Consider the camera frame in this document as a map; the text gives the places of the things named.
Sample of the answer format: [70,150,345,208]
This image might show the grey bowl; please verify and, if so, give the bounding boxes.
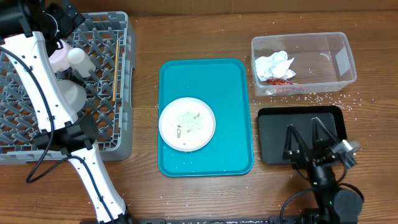
[57,80,86,113]

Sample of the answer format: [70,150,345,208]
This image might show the teal plastic tray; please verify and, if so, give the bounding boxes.
[158,58,254,177]

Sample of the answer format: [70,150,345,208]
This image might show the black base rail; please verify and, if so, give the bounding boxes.
[80,215,312,224]

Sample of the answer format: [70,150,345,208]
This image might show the clear plastic bin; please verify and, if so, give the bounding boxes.
[251,32,357,96]

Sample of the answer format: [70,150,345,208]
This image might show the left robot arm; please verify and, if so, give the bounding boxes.
[1,1,134,223]

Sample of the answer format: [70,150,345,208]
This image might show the small pink bowl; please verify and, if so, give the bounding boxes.
[49,40,73,72]

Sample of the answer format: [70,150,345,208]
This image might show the grey dishwasher rack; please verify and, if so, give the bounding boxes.
[1,11,136,165]

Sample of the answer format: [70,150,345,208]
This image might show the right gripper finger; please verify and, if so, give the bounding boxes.
[283,124,308,156]
[312,117,338,148]

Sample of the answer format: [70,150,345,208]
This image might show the black plastic tray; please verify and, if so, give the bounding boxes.
[257,106,347,165]

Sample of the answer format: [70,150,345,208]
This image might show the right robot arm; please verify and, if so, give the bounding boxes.
[279,117,364,223]

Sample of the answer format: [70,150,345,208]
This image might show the wooden chopstick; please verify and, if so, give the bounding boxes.
[113,39,120,102]

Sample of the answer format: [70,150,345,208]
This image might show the white plastic cup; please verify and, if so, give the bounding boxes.
[67,48,96,78]

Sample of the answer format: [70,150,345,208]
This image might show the red snack wrapper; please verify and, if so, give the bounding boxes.
[266,78,297,95]

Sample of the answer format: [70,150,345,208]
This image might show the white napkin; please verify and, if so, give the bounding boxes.
[254,51,296,82]

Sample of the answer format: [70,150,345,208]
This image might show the large white plate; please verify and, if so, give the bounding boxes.
[159,97,216,152]

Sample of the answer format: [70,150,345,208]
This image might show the rice and food scraps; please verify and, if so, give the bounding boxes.
[176,111,203,147]

